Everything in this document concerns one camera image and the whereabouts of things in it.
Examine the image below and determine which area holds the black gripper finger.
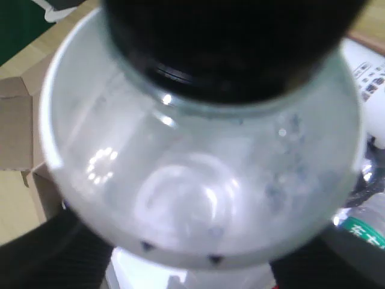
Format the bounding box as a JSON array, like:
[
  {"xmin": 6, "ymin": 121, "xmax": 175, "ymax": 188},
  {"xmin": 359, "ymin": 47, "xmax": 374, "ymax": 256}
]
[
  {"xmin": 0, "ymin": 207, "xmax": 116, "ymax": 289},
  {"xmin": 268, "ymin": 224, "xmax": 385, "ymax": 289}
]

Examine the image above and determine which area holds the white bottle with black cap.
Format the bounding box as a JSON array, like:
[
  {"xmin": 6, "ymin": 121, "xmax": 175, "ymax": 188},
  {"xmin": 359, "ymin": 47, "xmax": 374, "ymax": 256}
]
[
  {"xmin": 38, "ymin": 0, "xmax": 366, "ymax": 289},
  {"xmin": 342, "ymin": 39, "xmax": 385, "ymax": 141}
]

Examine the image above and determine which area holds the clear water bottle green label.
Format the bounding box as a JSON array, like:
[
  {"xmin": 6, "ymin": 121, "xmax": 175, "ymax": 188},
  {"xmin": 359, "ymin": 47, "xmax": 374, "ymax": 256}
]
[{"xmin": 330, "ymin": 191, "xmax": 385, "ymax": 252}]

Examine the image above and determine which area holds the brown cardboard box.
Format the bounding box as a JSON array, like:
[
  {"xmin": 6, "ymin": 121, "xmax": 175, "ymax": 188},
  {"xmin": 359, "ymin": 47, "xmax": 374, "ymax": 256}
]
[{"xmin": 0, "ymin": 30, "xmax": 385, "ymax": 223}]

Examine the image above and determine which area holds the green backdrop cloth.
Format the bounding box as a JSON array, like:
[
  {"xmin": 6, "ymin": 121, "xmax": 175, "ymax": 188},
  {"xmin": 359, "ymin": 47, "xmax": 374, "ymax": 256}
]
[{"xmin": 0, "ymin": 0, "xmax": 58, "ymax": 69}]

